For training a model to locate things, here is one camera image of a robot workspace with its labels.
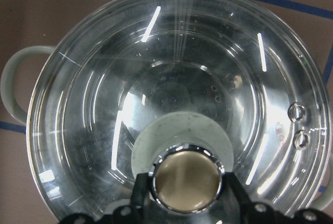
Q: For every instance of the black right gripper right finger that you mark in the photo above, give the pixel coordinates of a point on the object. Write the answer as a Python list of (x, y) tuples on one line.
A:
[(242, 209)]

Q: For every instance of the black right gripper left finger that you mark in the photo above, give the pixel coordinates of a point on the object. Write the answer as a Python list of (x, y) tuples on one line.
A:
[(130, 213)]

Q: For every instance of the glass pot lid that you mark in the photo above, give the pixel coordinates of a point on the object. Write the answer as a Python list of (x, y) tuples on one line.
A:
[(169, 78)]

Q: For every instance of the pale green cooking pot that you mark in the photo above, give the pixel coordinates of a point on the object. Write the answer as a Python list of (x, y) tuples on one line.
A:
[(13, 83)]

